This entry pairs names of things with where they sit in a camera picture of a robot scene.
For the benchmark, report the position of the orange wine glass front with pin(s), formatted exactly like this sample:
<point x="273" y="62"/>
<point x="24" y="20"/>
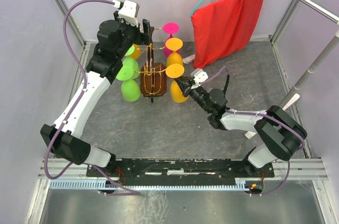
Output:
<point x="174" y="45"/>

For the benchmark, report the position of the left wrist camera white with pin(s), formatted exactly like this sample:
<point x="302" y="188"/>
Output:
<point x="127" y="10"/>

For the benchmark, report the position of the red cloth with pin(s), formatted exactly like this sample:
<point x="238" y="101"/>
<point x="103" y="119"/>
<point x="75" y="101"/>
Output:
<point x="222" y="28"/>

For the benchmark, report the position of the metal clothes rail stand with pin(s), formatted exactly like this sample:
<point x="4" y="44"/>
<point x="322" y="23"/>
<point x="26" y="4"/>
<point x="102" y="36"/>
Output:
<point x="308" y="48"/>

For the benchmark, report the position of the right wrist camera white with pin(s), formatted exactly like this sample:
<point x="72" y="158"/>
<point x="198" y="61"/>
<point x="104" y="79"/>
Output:
<point x="199" y="76"/>

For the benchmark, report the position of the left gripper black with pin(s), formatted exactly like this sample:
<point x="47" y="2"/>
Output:
<point x="143" y="38"/>

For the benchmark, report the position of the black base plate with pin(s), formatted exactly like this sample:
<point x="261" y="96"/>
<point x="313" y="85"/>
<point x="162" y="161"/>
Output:
<point x="185" y="172"/>

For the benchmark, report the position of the orange wine glass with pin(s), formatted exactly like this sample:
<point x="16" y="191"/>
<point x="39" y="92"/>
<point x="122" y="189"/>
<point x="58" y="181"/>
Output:
<point x="174" y="71"/>
<point x="136" y="53"/>
<point x="174" y="45"/>

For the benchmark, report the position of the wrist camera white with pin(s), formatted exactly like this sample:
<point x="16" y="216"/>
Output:
<point x="199" y="76"/>
<point x="127" y="10"/>

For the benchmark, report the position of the magenta wine glass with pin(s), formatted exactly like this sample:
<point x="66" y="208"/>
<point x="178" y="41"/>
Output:
<point x="170" y="28"/>

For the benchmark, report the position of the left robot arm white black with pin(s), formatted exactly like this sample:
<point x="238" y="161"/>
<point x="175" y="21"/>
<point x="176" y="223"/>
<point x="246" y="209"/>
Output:
<point x="110" y="61"/>

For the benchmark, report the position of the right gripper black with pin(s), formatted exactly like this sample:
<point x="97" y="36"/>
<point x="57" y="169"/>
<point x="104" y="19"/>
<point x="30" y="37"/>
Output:
<point x="185" y="83"/>

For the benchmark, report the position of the green wine glass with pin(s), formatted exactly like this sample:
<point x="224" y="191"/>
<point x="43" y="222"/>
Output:
<point x="129" y="88"/>
<point x="131" y="63"/>

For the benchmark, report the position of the gold wine glass rack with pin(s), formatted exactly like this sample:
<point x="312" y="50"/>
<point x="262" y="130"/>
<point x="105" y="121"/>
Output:
<point x="153" y="79"/>

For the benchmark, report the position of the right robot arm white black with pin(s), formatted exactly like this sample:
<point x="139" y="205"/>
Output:
<point x="282" y="136"/>

